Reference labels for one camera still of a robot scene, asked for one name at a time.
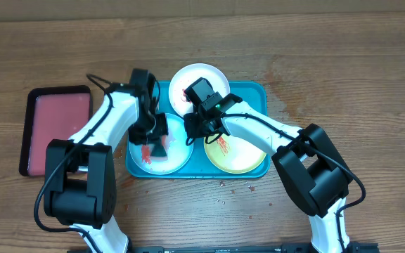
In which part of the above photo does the green and pink sponge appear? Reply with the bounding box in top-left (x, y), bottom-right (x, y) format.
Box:
top-left (141, 135), bottom-right (175, 163)

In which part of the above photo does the light blue plate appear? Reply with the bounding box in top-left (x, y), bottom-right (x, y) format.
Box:
top-left (126, 113), bottom-right (193, 178)

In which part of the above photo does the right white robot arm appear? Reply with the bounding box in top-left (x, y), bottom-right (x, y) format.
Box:
top-left (184, 78), bottom-right (353, 252)

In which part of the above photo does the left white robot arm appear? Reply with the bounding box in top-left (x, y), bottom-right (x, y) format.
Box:
top-left (34, 69), bottom-right (168, 252)

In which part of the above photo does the teal plastic serving tray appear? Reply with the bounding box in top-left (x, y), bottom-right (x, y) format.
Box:
top-left (125, 80), bottom-right (271, 179)

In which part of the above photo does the black tray with red liquid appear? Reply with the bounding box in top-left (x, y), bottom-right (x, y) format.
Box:
top-left (18, 85), bottom-right (93, 176)

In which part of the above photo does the yellow-green plate with red stain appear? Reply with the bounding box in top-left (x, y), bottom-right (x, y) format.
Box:
top-left (203, 134), bottom-right (266, 174)

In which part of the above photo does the white plate with red stain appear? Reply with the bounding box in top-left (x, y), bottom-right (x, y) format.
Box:
top-left (169, 63), bottom-right (231, 117)

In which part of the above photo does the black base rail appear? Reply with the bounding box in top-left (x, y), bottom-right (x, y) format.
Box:
top-left (67, 242), bottom-right (380, 253)

